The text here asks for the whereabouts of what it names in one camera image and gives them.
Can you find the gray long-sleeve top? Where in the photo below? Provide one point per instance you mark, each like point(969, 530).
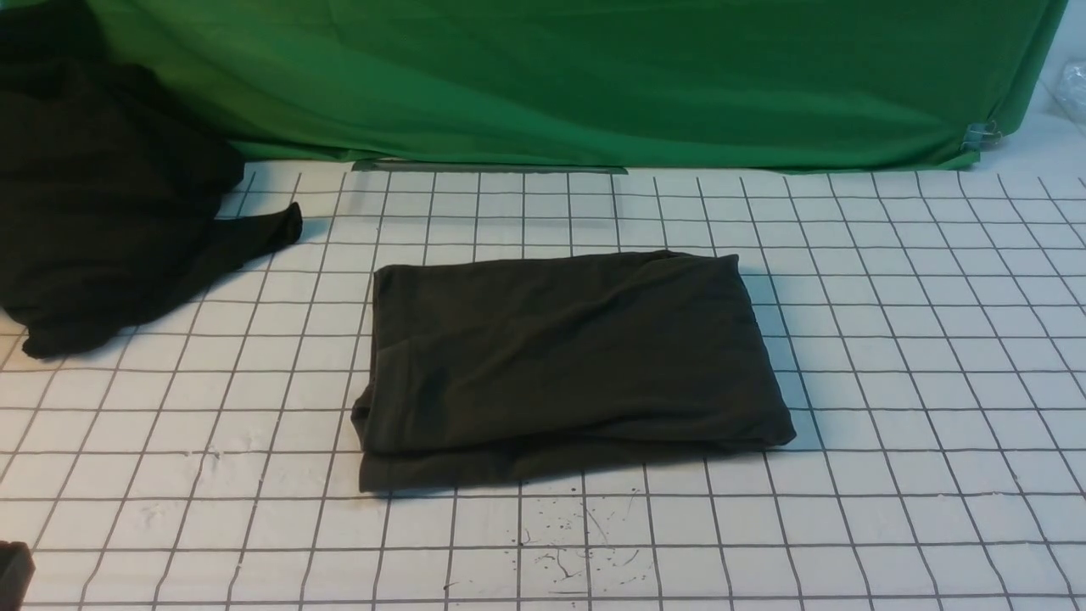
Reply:
point(495, 372)

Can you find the metal binder clip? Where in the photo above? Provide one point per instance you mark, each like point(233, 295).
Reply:
point(981, 136)

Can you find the black object at table edge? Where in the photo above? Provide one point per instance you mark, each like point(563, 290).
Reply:
point(17, 569)

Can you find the black clothes pile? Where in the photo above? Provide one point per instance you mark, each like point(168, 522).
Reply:
point(112, 190)

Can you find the clear plastic bag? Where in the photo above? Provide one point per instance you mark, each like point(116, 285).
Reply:
point(1070, 90)

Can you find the green backdrop cloth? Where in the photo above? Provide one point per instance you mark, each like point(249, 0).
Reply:
point(774, 85)

